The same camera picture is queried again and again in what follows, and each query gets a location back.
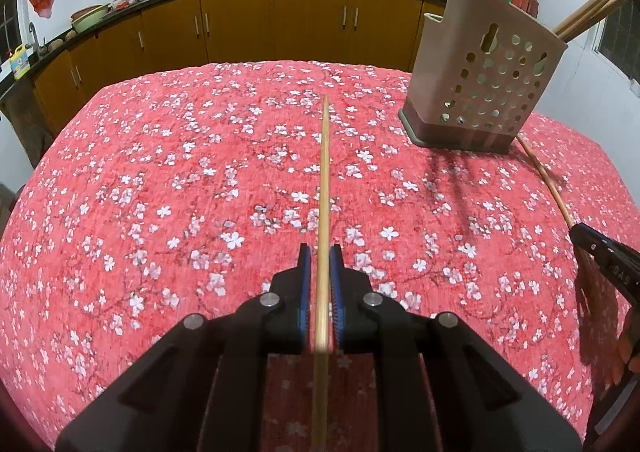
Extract red floral tablecloth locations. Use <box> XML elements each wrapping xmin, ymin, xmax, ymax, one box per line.
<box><xmin>0</xmin><ymin>59</ymin><xmax>640</xmax><ymax>452</ymax></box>

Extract stacked kitchen basins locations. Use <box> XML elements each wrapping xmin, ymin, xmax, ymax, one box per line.
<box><xmin>70</xmin><ymin>4</ymin><xmax>111</xmax><ymax>33</ymax></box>

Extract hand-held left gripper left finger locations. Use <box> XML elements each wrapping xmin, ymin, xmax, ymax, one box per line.
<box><xmin>55</xmin><ymin>242</ymin><xmax>313</xmax><ymax>452</ymax></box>

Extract window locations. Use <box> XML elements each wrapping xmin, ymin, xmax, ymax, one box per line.
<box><xmin>595</xmin><ymin>0</ymin><xmax>640</xmax><ymax>93</ymax></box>
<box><xmin>0</xmin><ymin>2</ymin><xmax>21</xmax><ymax>63</ymax></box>

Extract beige perforated utensil holder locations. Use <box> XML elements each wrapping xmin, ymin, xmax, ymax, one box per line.
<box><xmin>398</xmin><ymin>0</ymin><xmax>569</xmax><ymax>155</ymax></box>

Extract wooden base cabinet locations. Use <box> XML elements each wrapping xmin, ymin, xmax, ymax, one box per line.
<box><xmin>32</xmin><ymin>17</ymin><xmax>146</xmax><ymax>133</ymax></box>
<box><xmin>140</xmin><ymin>0</ymin><xmax>451</xmax><ymax>78</ymax></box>

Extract person's right hand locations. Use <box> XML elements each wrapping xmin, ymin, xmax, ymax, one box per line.
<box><xmin>614</xmin><ymin>312</ymin><xmax>640</xmax><ymax>385</ymax></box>

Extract wooden chopstick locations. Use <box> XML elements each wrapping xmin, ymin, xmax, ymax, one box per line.
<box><xmin>554</xmin><ymin>0</ymin><xmax>622</xmax><ymax>33</ymax></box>
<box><xmin>515</xmin><ymin>132</ymin><xmax>579</xmax><ymax>231</ymax></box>
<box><xmin>556</xmin><ymin>0</ymin><xmax>627</xmax><ymax>38</ymax></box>
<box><xmin>560</xmin><ymin>0</ymin><xmax>630</xmax><ymax>41</ymax></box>
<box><xmin>311</xmin><ymin>96</ymin><xmax>333</xmax><ymax>452</ymax></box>

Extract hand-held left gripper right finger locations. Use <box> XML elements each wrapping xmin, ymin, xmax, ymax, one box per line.
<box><xmin>329</xmin><ymin>243</ymin><xmax>584</xmax><ymax>452</ymax></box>

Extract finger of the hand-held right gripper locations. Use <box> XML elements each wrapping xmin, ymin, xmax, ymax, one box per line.
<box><xmin>570</xmin><ymin>223</ymin><xmax>640</xmax><ymax>305</ymax></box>

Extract yellow detergent bottle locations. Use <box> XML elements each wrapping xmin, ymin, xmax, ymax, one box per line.
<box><xmin>10</xmin><ymin>43</ymin><xmax>31</xmax><ymax>80</ymax></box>

